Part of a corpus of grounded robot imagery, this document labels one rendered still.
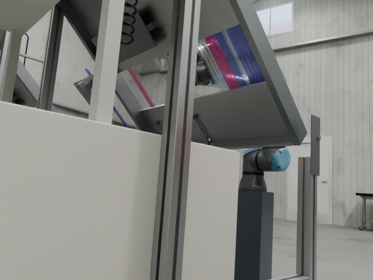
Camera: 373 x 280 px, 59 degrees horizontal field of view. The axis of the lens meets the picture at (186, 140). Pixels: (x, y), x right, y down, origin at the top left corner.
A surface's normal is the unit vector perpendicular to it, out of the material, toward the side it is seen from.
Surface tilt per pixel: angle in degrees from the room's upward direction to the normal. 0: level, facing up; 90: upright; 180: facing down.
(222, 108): 136
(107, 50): 90
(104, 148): 90
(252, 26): 90
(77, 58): 90
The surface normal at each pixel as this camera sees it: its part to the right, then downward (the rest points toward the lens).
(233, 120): -0.56, 0.60
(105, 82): 0.68, -0.07
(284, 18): -0.55, -0.17
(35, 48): 0.83, -0.03
